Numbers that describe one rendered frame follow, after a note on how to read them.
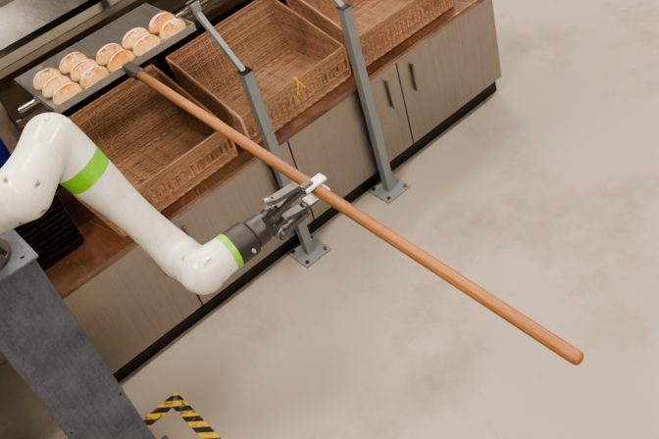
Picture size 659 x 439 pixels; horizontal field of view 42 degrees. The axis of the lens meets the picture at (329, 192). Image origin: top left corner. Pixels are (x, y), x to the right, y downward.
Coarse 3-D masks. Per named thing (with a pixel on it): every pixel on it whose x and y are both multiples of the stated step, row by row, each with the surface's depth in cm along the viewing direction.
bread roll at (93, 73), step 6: (96, 66) 277; (84, 72) 276; (90, 72) 275; (96, 72) 276; (102, 72) 277; (84, 78) 275; (90, 78) 275; (96, 78) 276; (84, 84) 275; (90, 84) 275
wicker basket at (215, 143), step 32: (128, 96) 343; (160, 96) 350; (96, 128) 338; (160, 128) 353; (192, 128) 352; (128, 160) 347; (160, 160) 341; (192, 160) 319; (224, 160) 332; (160, 192) 326
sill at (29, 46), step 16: (96, 0) 325; (112, 0) 326; (64, 16) 321; (80, 16) 321; (32, 32) 317; (48, 32) 315; (64, 32) 319; (16, 48) 311; (32, 48) 314; (0, 64) 309
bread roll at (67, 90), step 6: (66, 84) 272; (72, 84) 273; (60, 90) 271; (66, 90) 271; (72, 90) 272; (78, 90) 274; (54, 96) 271; (60, 96) 271; (66, 96) 271; (72, 96) 272; (54, 102) 272; (60, 102) 271
